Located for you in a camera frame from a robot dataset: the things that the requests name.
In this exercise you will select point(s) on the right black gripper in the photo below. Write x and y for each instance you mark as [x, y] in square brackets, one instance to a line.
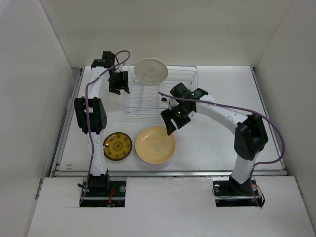
[166, 116]

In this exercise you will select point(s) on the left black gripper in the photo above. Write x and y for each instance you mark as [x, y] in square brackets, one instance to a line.
[122, 85]

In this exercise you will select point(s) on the yellow plastic plate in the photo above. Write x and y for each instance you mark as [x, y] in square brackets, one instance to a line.
[154, 146]

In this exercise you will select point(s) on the cream white plastic plate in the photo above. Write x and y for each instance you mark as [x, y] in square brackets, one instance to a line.
[151, 71]

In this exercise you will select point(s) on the brown yellow patterned plate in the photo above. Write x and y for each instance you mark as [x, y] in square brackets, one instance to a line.
[117, 146]

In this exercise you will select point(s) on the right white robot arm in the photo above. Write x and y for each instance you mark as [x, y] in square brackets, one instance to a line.
[249, 130]

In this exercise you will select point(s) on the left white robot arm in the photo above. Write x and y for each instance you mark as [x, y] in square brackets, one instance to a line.
[92, 118]

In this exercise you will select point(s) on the white wire dish rack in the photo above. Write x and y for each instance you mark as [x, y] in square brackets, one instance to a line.
[144, 103]

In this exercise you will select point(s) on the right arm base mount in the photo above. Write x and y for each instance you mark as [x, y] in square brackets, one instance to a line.
[226, 196]

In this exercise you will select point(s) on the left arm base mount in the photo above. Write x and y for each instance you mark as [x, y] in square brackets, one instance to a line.
[112, 196]

